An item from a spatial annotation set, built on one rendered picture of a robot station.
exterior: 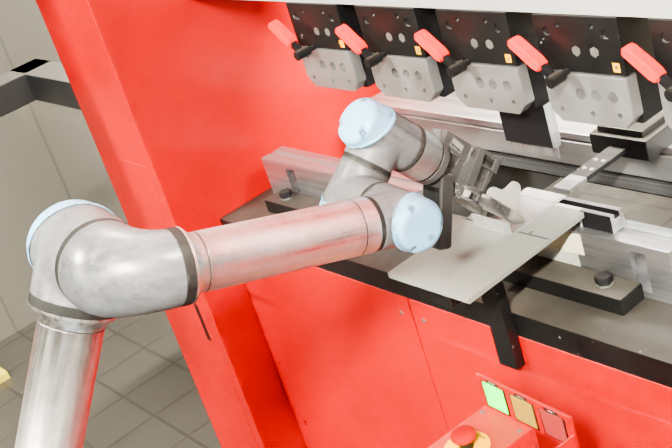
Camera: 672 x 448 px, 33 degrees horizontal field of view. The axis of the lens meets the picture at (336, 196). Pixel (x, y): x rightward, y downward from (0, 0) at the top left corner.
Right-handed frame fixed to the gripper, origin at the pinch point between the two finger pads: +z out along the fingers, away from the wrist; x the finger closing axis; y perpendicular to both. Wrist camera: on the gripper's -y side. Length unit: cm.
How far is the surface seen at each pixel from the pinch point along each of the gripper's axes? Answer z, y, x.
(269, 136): 10, 8, 84
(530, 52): -20.8, 20.0, -12.9
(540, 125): -4.8, 14.7, -4.8
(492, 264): -6.2, -8.3, -7.2
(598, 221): 6.5, 4.4, -12.8
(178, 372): 83, -57, 186
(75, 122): 59, 10, 278
